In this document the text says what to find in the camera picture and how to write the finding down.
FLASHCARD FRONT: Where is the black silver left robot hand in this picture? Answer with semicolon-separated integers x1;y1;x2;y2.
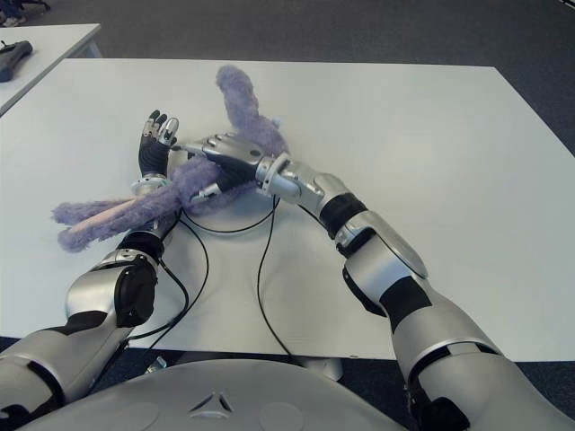
137;109;180;179

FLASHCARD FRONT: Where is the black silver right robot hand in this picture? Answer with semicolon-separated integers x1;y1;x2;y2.
172;133;275;204

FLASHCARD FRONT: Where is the grey robot torso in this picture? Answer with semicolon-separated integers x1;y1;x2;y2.
40;358;419;431

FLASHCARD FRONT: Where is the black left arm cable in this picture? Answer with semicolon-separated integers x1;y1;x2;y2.
120;215;210;351

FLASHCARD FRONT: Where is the black handheld controller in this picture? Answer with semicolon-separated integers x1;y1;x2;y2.
0;40;33;83

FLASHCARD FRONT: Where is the grey table leg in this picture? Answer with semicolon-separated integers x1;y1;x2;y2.
309;356;345;383

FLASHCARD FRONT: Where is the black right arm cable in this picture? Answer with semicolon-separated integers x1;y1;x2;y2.
257;197;300;360

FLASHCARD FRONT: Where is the white plate black rim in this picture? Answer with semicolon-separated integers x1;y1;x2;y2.
166;145;276;234

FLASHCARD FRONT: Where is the white side table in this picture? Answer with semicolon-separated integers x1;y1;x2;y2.
0;22;102;116

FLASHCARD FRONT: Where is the purple plush bunny doll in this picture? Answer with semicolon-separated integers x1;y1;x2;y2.
49;65;291;255

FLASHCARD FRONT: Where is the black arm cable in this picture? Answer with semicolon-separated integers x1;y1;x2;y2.
120;215;210;351
257;197;300;360

